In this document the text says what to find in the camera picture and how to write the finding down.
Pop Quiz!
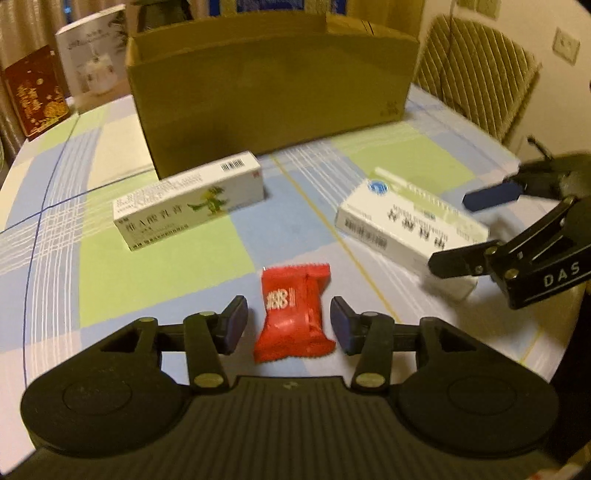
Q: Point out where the blue product box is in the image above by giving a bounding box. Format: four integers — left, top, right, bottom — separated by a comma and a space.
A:
208, 0, 324, 16

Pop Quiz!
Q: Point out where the white wall socket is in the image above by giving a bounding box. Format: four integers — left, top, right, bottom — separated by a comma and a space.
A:
551, 27, 582, 66

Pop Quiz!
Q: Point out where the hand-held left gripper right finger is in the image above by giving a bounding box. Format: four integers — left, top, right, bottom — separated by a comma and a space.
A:
329, 296, 481, 394

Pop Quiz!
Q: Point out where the red gift box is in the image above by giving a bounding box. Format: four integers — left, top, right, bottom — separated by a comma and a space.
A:
3, 45, 70, 142

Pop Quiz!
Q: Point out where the brown cardboard box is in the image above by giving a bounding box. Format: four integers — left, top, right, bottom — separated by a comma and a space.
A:
125, 11, 421, 180

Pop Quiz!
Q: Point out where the white tablet box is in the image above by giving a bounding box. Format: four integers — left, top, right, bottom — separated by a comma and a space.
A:
334, 177, 491, 302

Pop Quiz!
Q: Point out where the white ointment box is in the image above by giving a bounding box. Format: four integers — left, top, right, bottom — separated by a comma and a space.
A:
113, 150, 267, 252

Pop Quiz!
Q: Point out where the red candy packet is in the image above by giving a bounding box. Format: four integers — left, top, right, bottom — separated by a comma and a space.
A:
252, 263, 337, 365

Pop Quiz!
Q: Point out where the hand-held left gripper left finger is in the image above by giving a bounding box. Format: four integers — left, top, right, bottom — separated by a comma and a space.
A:
99, 295, 250, 394

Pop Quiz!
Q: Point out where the white book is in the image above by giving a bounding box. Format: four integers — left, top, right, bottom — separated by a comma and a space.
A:
55, 4, 129, 114

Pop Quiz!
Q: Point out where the woven beige chair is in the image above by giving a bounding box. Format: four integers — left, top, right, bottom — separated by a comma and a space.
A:
412, 13, 542, 145

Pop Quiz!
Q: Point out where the desktop with checked tablecloth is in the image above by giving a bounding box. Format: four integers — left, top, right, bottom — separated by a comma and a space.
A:
0, 84, 588, 403

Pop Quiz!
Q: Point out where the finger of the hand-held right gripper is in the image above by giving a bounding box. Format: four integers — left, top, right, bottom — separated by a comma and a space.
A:
428, 195, 581, 280
462, 154, 591, 213

